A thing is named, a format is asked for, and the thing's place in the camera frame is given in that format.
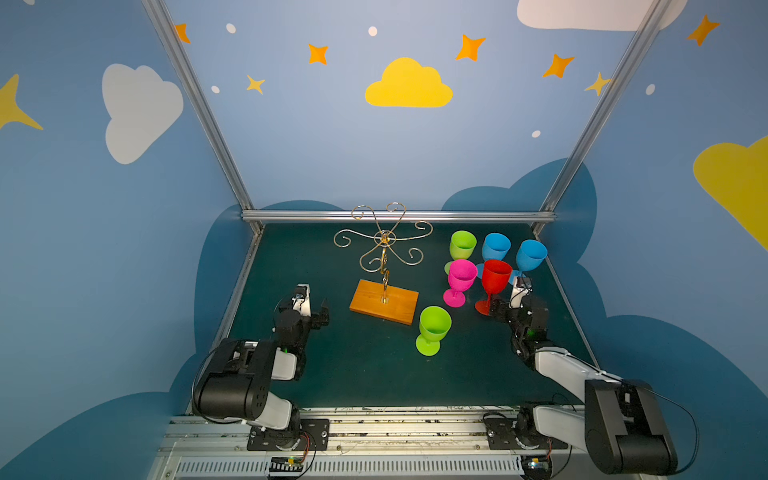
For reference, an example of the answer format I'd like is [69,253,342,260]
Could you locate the blue wine glass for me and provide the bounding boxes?
[509,240,548,285]
[476,232,511,279]

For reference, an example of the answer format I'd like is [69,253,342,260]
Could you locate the left aluminium frame post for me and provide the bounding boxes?
[141,0,253,213]

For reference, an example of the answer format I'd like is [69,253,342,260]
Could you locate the green wine glass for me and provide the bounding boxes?
[444,230,477,274]
[415,306,452,356]

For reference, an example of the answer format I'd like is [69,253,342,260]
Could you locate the wooden base wire glass rack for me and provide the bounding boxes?
[333,202,434,325]

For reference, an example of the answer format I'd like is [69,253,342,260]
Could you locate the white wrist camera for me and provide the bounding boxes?
[509,275,532,309]
[291,284,312,317]

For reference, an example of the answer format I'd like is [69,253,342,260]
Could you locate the right aluminium frame post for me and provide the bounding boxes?
[532,0,673,237]

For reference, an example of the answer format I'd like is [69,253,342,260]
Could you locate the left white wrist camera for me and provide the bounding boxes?
[291,284,312,317]

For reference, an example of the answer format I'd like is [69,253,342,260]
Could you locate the right small circuit board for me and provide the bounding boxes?
[521,456,553,480]

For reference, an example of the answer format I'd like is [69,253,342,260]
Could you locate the small circuit board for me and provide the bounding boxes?
[521,456,553,480]
[266,456,305,479]

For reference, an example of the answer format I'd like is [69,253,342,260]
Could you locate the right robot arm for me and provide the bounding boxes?
[489,295,693,476]

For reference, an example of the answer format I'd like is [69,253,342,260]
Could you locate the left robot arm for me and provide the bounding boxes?
[191,294,330,451]

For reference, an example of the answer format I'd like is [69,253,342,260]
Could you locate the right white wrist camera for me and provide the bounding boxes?
[509,275,532,309]

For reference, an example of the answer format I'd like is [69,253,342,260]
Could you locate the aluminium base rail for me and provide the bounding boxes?
[148,406,604,479]

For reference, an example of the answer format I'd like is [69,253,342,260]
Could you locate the pink wine glass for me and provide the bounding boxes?
[443,259,477,308]

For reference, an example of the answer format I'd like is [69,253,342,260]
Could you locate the red wine glass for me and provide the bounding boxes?
[475,260,513,316]

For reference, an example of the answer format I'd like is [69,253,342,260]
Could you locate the aluminium frame post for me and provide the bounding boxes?
[141,0,253,213]
[532,0,673,237]

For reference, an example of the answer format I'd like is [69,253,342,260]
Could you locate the left small circuit board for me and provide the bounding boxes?
[266,456,305,479]

